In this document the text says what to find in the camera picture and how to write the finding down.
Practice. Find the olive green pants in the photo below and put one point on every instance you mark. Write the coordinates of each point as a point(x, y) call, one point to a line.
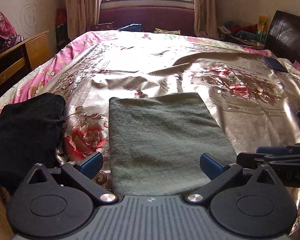
point(155, 144)

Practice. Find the wooden side cabinet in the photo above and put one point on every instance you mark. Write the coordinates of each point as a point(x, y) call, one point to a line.
point(23, 57)

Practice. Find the cluttered nightstand pile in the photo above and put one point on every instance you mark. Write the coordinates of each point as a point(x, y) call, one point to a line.
point(243, 35)

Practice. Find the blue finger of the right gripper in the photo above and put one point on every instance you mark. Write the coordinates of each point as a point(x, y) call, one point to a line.
point(280, 150)
point(267, 159)

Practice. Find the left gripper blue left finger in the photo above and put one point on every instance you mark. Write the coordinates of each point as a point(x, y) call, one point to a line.
point(80, 175)

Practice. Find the dark wooden headboard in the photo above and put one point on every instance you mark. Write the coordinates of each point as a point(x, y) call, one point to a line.
point(283, 38)

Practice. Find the floral satin bedspread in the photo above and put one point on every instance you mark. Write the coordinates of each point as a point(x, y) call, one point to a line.
point(253, 104)

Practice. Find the black garment at left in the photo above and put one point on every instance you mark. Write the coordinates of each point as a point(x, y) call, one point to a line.
point(30, 133)

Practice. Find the yellow flower package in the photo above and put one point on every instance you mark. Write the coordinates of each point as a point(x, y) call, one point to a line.
point(262, 29)

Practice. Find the left beige curtain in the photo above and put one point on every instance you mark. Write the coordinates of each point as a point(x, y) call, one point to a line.
point(82, 15)

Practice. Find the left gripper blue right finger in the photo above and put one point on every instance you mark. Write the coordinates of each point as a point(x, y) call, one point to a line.
point(222, 176)

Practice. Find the black smartphone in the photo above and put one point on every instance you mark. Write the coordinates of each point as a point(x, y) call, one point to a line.
point(274, 64)

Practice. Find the pink bag on cabinet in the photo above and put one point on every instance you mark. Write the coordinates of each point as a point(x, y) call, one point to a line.
point(6, 28)

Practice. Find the beige curtain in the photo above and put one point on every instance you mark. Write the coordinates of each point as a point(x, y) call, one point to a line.
point(205, 21)
point(82, 15)

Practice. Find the red bag by curtain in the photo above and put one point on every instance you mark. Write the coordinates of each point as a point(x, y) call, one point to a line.
point(61, 29)

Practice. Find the blue object behind bed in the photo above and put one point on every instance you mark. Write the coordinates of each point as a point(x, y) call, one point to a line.
point(134, 27)

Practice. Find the right beige curtain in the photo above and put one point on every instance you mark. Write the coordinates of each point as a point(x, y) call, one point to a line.
point(205, 21)

